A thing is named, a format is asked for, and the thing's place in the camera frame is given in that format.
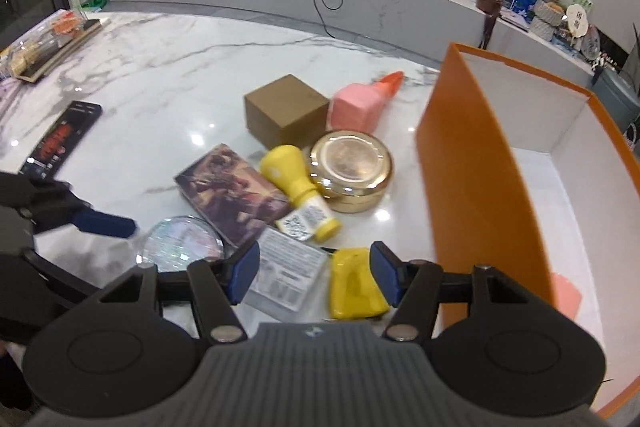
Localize white marble tv cabinet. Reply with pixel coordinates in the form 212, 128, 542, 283
102, 0, 601, 82

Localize orange storage box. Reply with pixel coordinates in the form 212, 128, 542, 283
416, 43, 640, 418

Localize clear packaged gift tray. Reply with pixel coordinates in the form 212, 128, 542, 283
0, 9, 112, 82

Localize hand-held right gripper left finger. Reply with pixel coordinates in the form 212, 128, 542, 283
100, 241, 261, 342

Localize round iridescent compact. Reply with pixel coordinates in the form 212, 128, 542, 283
137, 216, 227, 278

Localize gold round tin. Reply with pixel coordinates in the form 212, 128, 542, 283
310, 131, 395, 214

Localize white woven baskets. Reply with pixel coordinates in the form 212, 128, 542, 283
530, 0, 566, 42

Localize pink bottle with orange cap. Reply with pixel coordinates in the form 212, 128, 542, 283
327, 70, 405, 135

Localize picture printed card box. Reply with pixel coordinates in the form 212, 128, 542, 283
174, 144, 292, 249

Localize clear labelled packet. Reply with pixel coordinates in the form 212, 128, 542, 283
248, 227, 328, 322

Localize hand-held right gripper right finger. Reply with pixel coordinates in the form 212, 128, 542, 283
370, 242, 548, 342

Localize decorative plate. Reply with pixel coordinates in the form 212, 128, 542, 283
580, 24, 601, 58

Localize round paper fan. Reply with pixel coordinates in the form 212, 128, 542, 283
565, 4, 588, 38

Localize yellow pouch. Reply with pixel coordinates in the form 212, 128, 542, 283
329, 247, 391, 321

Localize pink paper piece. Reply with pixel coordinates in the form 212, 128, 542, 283
550, 272, 584, 309

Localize brown cardboard box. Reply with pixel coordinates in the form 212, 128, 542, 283
244, 74, 331, 151

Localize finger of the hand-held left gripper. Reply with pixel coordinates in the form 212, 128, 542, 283
0, 249, 101, 343
0, 172, 138, 239

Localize yellow bottle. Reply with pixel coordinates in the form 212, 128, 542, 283
259, 145, 342, 243

